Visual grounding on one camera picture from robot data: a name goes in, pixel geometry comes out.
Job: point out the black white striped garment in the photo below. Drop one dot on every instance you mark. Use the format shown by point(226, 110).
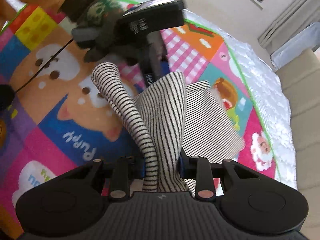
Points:
point(162, 120)

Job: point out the grey curtain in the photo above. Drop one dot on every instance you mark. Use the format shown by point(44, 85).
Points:
point(287, 21)

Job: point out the person's left hand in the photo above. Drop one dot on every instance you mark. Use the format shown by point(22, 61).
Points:
point(95, 7)

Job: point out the light blue cloth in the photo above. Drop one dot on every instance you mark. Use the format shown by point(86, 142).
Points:
point(300, 45)

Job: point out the beige upholstered furniture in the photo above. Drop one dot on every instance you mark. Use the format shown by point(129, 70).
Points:
point(307, 130)

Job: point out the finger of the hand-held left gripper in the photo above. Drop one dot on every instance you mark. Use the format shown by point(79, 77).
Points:
point(150, 62)
point(164, 67)

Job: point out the colourful printed play mat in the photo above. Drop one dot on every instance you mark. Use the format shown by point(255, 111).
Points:
point(75, 120)

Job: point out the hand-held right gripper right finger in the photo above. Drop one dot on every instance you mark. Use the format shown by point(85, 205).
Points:
point(182, 167)

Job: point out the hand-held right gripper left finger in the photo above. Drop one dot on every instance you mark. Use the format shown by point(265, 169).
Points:
point(142, 168)

